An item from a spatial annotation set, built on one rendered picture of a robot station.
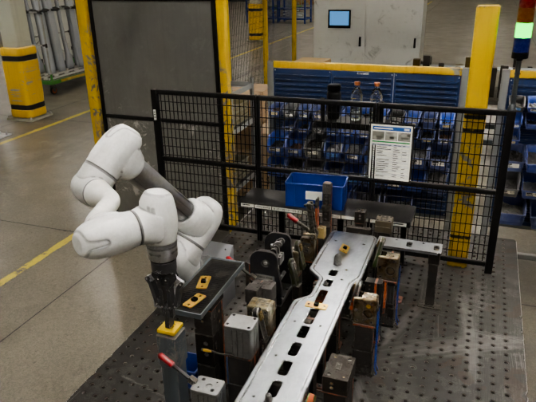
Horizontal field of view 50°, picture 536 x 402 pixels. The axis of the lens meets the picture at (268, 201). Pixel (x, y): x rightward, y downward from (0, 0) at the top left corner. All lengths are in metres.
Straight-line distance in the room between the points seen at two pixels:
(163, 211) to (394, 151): 1.61
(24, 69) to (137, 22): 5.09
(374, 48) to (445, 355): 6.85
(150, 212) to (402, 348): 1.33
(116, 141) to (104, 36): 2.78
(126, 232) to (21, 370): 2.33
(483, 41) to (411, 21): 5.99
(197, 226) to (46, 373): 1.59
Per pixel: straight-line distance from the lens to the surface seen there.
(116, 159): 2.11
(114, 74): 4.85
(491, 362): 2.54
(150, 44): 4.61
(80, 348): 3.85
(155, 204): 1.59
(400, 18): 8.82
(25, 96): 9.63
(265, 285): 2.16
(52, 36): 12.17
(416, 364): 2.45
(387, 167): 2.97
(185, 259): 2.49
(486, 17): 2.83
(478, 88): 2.87
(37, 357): 3.87
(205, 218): 2.50
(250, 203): 3.00
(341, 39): 9.00
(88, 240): 1.55
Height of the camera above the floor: 2.19
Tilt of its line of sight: 22 degrees down
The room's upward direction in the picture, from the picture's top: 1 degrees counter-clockwise
